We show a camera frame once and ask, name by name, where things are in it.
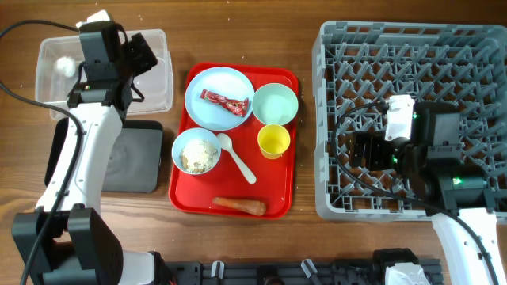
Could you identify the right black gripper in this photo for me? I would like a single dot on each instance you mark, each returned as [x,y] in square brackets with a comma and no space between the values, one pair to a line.
[368,151]

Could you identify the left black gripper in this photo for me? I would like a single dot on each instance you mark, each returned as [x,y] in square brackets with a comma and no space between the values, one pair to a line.
[142,55]

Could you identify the white tissue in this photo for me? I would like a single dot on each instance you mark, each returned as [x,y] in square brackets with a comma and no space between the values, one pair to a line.
[65,66]

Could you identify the yellow plastic cup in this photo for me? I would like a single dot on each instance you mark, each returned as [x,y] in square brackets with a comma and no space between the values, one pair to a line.
[273,140]

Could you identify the mint green bowl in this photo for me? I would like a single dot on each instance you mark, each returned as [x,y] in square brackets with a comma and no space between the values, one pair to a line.
[275,103]

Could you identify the light blue bowl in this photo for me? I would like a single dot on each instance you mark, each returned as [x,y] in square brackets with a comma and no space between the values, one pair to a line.
[185,136]

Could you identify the red snack wrapper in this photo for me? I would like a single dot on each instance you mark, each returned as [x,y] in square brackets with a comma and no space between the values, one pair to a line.
[236,107]

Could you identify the rice and peanut leftovers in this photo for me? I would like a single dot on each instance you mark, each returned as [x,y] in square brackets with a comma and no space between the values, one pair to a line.
[198,156]

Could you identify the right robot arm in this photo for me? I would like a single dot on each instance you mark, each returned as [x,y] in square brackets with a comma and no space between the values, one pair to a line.
[421,144]

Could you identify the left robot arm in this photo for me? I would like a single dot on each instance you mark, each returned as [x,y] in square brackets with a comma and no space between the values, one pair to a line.
[65,240]

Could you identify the clear plastic bin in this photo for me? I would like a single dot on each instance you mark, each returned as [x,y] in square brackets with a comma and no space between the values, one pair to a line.
[156,85]

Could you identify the light blue plate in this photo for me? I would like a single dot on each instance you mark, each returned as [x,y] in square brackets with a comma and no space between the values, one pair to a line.
[222,80]

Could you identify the black plastic tray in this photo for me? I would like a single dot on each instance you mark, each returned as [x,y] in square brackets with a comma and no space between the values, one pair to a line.
[125,160]

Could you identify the white plastic spoon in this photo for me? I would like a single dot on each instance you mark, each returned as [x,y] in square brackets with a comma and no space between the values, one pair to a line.
[227,145]

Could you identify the orange carrot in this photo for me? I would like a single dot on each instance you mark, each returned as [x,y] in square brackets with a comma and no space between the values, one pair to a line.
[249,206]

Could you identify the red serving tray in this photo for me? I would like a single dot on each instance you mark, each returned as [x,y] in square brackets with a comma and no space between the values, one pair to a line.
[275,178]

